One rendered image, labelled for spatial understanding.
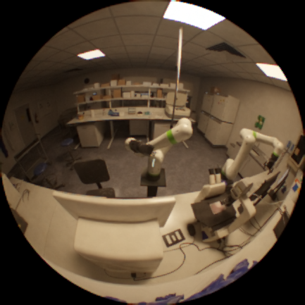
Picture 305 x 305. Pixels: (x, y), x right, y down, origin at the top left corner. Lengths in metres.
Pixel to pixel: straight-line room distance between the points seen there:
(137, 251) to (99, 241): 0.12
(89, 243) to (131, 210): 0.19
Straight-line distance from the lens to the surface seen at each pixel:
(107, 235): 0.37
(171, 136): 0.75
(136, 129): 3.53
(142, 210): 0.33
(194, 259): 0.95
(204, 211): 0.83
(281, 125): 3.32
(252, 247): 0.56
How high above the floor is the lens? 1.62
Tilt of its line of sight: 35 degrees down
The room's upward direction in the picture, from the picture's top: 4 degrees clockwise
